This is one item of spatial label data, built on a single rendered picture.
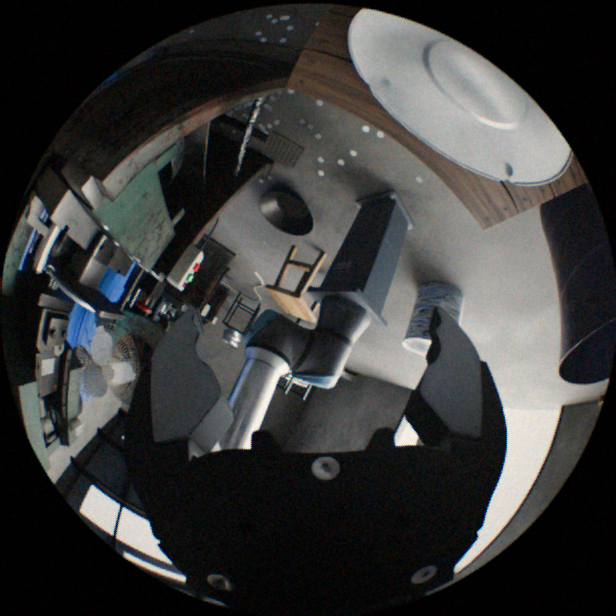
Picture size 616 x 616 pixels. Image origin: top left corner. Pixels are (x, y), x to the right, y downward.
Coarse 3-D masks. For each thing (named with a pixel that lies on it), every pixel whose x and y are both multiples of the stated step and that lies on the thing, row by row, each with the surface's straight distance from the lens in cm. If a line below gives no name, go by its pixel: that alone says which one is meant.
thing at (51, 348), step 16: (32, 304) 68; (32, 320) 68; (48, 320) 62; (64, 320) 65; (32, 336) 68; (48, 336) 63; (64, 336) 67; (48, 352) 71; (48, 368) 74; (48, 384) 78
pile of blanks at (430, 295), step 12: (420, 288) 118; (432, 288) 113; (444, 288) 112; (420, 300) 112; (432, 300) 107; (444, 300) 109; (456, 300) 112; (420, 312) 108; (456, 312) 110; (408, 324) 115; (420, 324) 102; (408, 336) 104; (420, 336) 99
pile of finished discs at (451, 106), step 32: (352, 32) 30; (384, 32) 30; (416, 32) 30; (384, 64) 29; (416, 64) 28; (448, 64) 28; (480, 64) 29; (384, 96) 29; (416, 96) 28; (448, 96) 28; (480, 96) 28; (512, 96) 30; (416, 128) 29; (448, 128) 29; (480, 128) 29; (512, 128) 30; (544, 128) 32; (480, 160) 30; (512, 160) 31; (544, 160) 33
